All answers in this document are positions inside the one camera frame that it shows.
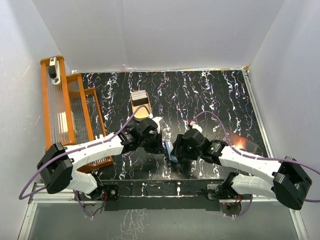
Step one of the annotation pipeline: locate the blue credit card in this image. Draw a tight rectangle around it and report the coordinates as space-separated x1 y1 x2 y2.
164 141 178 163

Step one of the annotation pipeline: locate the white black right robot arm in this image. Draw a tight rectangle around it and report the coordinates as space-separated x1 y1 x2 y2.
170 128 312 210

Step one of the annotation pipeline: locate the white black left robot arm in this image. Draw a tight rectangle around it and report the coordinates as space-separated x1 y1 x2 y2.
37 117 165 200

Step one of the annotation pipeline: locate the white stack of cards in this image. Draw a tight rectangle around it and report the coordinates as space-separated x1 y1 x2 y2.
130 90 148 101

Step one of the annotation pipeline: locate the orange tiered acrylic rack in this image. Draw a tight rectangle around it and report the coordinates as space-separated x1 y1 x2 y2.
40 55 114 173

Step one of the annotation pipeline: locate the white device on rack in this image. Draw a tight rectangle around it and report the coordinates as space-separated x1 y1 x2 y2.
48 57 61 86

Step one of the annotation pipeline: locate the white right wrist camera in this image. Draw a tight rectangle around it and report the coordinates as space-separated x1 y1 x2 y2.
189 120 203 133

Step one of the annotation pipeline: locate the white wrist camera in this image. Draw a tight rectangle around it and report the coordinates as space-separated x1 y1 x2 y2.
189 120 203 133
152 116 164 134

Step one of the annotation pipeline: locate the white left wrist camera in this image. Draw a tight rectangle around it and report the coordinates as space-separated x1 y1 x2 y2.
152 116 164 134

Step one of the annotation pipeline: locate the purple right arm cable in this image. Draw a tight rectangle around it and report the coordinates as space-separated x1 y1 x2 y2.
189 110 320 218

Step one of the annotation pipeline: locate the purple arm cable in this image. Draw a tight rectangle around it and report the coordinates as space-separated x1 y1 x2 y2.
189 110 320 218
18 104 155 221

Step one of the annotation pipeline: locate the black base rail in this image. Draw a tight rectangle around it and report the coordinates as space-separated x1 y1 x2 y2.
76 179 237 211

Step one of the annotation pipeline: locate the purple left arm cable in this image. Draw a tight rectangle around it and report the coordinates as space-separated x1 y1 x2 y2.
18 104 155 221

